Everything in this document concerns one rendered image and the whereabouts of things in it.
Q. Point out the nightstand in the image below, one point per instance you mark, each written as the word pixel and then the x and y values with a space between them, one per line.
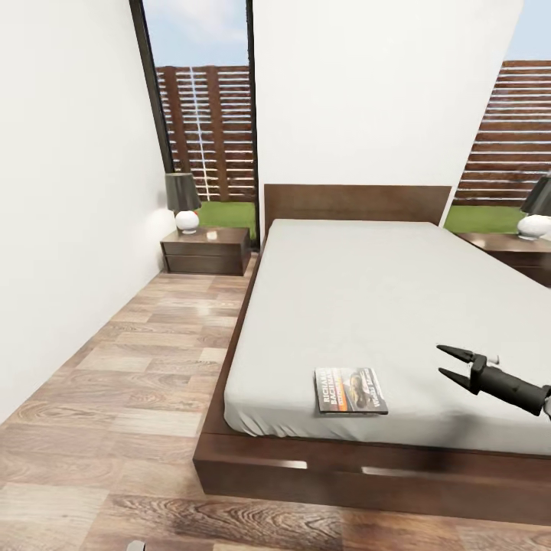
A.
pixel 213 251
pixel 530 258

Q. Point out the hardback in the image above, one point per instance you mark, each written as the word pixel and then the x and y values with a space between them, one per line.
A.
pixel 349 391

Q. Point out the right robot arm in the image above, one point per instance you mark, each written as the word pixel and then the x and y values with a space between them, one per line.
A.
pixel 487 374

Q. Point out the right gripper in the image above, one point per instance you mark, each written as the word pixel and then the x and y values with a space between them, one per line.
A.
pixel 482 378

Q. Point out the bed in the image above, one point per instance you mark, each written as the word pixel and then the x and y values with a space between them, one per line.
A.
pixel 361 275

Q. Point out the fixed window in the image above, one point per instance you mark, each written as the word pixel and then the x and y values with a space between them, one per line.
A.
pixel 513 145
pixel 199 66

